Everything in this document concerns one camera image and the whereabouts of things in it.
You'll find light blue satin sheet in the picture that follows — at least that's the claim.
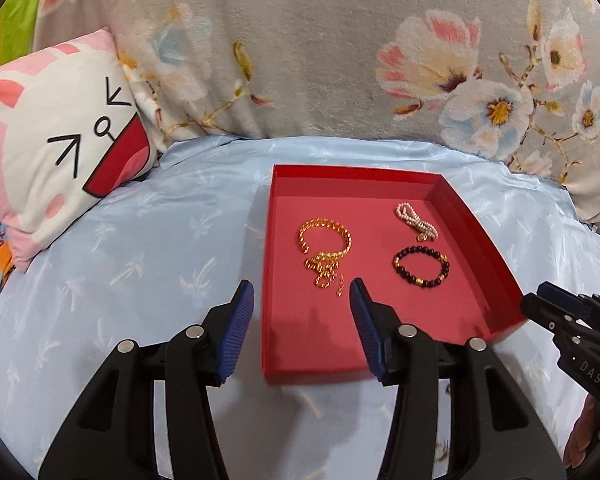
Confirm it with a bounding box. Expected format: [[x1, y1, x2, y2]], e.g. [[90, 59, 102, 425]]
[[0, 136, 600, 479]]

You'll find red shallow tray box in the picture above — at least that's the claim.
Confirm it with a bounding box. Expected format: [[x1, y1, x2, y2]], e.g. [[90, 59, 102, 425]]
[[261, 165, 524, 385]]

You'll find grey floral blanket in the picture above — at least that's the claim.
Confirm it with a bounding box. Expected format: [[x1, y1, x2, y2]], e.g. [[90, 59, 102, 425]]
[[33, 0, 600, 233]]

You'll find gold twisted bangle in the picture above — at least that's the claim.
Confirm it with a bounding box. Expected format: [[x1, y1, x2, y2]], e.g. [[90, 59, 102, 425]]
[[297, 218, 352, 259]]

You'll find white pink bunny pillow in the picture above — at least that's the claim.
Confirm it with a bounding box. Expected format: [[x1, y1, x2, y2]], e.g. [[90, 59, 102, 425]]
[[0, 28, 157, 271]]

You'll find black bead bracelet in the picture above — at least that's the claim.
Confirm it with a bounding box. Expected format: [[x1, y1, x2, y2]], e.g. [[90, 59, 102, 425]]
[[392, 244, 451, 290]]

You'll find white pearl bracelet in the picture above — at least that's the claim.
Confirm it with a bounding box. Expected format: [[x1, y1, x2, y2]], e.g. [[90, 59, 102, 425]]
[[394, 201, 439, 243]]

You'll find gold chain bracelet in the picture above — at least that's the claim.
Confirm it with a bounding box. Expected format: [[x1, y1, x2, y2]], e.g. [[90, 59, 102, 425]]
[[303, 252, 346, 297]]

